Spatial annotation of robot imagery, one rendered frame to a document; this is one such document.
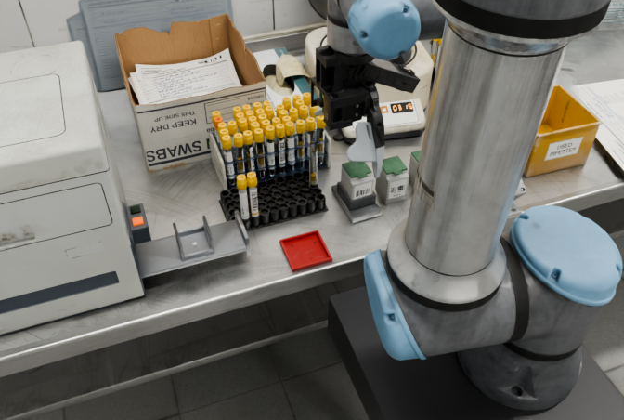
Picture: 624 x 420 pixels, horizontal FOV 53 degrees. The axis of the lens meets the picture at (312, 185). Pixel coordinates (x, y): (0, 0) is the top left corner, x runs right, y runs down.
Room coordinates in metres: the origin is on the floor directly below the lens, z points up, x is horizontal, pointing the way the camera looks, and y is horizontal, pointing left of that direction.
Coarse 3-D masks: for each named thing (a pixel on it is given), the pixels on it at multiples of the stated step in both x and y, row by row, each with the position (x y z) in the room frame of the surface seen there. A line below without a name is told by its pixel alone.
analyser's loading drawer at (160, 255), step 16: (224, 224) 0.72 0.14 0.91; (240, 224) 0.70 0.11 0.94; (160, 240) 0.68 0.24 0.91; (176, 240) 0.67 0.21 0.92; (192, 240) 0.68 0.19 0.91; (208, 240) 0.67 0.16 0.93; (224, 240) 0.68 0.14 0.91; (240, 240) 0.68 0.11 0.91; (144, 256) 0.65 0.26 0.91; (160, 256) 0.65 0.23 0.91; (176, 256) 0.65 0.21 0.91; (192, 256) 0.64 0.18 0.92; (208, 256) 0.65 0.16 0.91; (144, 272) 0.61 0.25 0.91; (160, 272) 0.62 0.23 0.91
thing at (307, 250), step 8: (312, 232) 0.73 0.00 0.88; (280, 240) 0.71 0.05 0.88; (288, 240) 0.71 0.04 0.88; (296, 240) 0.72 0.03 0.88; (304, 240) 0.72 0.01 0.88; (312, 240) 0.72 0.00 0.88; (320, 240) 0.71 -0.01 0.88; (288, 248) 0.70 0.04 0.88; (296, 248) 0.70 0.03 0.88; (304, 248) 0.70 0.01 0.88; (312, 248) 0.70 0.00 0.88; (320, 248) 0.70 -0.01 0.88; (288, 256) 0.67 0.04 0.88; (296, 256) 0.68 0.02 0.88; (304, 256) 0.68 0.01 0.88; (312, 256) 0.68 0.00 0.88; (320, 256) 0.68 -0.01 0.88; (328, 256) 0.68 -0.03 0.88; (296, 264) 0.66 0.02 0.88; (304, 264) 0.66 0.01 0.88; (312, 264) 0.66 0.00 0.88; (320, 264) 0.66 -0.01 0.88
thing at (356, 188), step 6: (342, 168) 0.82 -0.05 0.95; (342, 174) 0.82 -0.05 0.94; (342, 180) 0.82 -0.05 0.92; (348, 180) 0.79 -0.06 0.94; (354, 180) 0.79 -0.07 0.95; (360, 180) 0.79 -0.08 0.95; (366, 180) 0.79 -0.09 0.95; (372, 180) 0.79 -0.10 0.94; (348, 186) 0.79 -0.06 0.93; (354, 186) 0.78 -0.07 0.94; (360, 186) 0.78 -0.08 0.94; (366, 186) 0.79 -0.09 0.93; (372, 186) 0.79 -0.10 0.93; (348, 192) 0.79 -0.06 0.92; (354, 192) 0.78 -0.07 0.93; (360, 192) 0.78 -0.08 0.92; (366, 192) 0.79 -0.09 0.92; (354, 198) 0.78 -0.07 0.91
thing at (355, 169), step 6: (348, 162) 0.82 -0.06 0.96; (354, 162) 0.82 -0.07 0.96; (360, 162) 0.82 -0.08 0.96; (348, 168) 0.81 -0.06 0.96; (354, 168) 0.81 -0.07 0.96; (360, 168) 0.81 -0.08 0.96; (366, 168) 0.81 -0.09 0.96; (348, 174) 0.79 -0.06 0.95; (354, 174) 0.79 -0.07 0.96; (360, 174) 0.79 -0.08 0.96; (366, 174) 0.79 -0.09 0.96
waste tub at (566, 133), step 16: (560, 96) 1.02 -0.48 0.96; (544, 112) 1.03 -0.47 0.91; (560, 112) 1.01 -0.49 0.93; (576, 112) 0.97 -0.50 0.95; (544, 128) 1.02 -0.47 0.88; (560, 128) 1.00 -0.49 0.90; (576, 128) 0.90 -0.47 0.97; (592, 128) 0.91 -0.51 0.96; (544, 144) 0.88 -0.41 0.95; (560, 144) 0.89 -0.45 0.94; (576, 144) 0.90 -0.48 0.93; (528, 160) 0.88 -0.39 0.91; (544, 160) 0.88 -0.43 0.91; (560, 160) 0.89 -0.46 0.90; (576, 160) 0.91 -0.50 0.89; (528, 176) 0.88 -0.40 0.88
